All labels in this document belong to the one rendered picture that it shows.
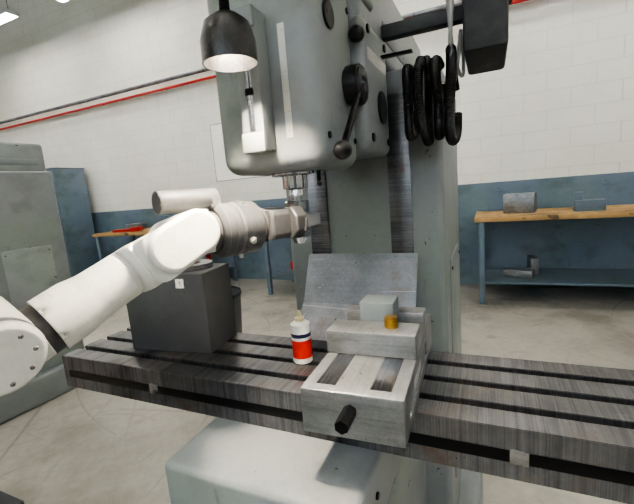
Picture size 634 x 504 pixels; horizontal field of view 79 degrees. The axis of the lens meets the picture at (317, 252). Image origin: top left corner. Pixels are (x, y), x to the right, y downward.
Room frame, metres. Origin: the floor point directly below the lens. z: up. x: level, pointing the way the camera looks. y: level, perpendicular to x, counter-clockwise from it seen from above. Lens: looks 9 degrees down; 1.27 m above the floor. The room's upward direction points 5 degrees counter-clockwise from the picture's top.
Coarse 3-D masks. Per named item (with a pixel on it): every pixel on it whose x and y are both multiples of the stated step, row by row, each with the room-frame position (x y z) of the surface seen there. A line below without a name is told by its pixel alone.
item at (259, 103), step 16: (256, 16) 0.62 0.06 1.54; (256, 32) 0.62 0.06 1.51; (240, 80) 0.62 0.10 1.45; (256, 80) 0.61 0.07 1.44; (240, 96) 0.63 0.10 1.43; (256, 96) 0.61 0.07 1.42; (256, 112) 0.61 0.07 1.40; (272, 112) 0.64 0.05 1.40; (256, 128) 0.62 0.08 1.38; (272, 128) 0.63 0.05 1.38; (256, 144) 0.61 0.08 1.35; (272, 144) 0.63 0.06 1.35
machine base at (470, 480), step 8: (464, 472) 1.26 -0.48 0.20; (472, 472) 1.26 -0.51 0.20; (464, 480) 1.22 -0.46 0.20; (472, 480) 1.22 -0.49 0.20; (480, 480) 1.23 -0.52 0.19; (464, 488) 1.19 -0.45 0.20; (472, 488) 1.18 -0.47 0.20; (480, 488) 1.19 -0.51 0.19; (464, 496) 1.15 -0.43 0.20; (472, 496) 1.15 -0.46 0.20; (480, 496) 1.16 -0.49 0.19
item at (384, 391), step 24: (408, 312) 0.68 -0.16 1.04; (336, 360) 0.59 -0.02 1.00; (360, 360) 0.58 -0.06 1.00; (384, 360) 0.57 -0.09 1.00; (408, 360) 0.57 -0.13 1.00; (312, 384) 0.52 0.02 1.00; (336, 384) 0.51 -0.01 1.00; (360, 384) 0.50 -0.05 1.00; (384, 384) 0.50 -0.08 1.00; (408, 384) 0.49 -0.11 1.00; (312, 408) 0.50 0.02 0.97; (336, 408) 0.49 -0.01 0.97; (360, 408) 0.48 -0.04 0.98; (384, 408) 0.46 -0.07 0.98; (408, 408) 0.48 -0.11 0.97; (336, 432) 0.49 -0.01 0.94; (360, 432) 0.48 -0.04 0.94; (384, 432) 0.46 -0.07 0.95; (408, 432) 0.47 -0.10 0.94
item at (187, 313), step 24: (216, 264) 0.92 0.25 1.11; (168, 288) 0.85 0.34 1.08; (192, 288) 0.83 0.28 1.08; (216, 288) 0.87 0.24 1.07; (144, 312) 0.87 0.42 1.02; (168, 312) 0.85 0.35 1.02; (192, 312) 0.83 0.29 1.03; (216, 312) 0.86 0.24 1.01; (144, 336) 0.87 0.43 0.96; (168, 336) 0.85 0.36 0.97; (192, 336) 0.83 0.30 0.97; (216, 336) 0.85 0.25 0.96
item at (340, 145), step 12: (348, 72) 0.70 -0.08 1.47; (360, 72) 0.71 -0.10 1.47; (348, 84) 0.70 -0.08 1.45; (360, 84) 0.71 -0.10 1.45; (348, 96) 0.71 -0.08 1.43; (360, 96) 0.70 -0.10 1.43; (348, 120) 0.66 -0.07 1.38; (348, 132) 0.64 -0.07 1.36; (336, 144) 0.61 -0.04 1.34; (348, 144) 0.61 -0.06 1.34; (336, 156) 0.61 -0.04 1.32; (348, 156) 0.61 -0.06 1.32
